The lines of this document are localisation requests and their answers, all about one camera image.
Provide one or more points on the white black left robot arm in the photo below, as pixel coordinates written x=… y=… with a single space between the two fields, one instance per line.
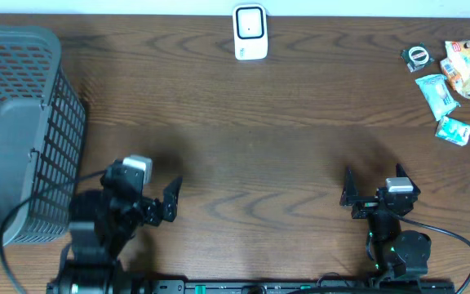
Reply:
x=101 y=223

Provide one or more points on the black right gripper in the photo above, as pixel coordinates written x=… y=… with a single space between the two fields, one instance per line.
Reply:
x=350 y=195

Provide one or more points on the dark green round-logo packet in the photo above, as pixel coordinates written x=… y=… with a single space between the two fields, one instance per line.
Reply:
x=416 y=57

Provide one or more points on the grey plastic shopping basket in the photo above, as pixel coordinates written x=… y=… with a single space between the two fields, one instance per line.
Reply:
x=42 y=129

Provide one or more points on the white barcode scanner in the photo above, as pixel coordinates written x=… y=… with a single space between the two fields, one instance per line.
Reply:
x=250 y=32

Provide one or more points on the teal snack packet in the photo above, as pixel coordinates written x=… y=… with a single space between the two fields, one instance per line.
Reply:
x=436 y=93

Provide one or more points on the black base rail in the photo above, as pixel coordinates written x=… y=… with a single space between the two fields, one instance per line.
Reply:
x=182 y=287

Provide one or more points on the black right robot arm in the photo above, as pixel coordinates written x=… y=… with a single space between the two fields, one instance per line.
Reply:
x=399 y=255

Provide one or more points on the orange tissue packet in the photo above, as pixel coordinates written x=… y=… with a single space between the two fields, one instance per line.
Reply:
x=453 y=77

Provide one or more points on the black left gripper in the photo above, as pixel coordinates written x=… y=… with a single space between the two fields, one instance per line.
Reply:
x=153 y=211

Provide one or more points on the white teal tissue pack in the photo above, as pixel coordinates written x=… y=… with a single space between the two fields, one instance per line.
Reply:
x=453 y=131

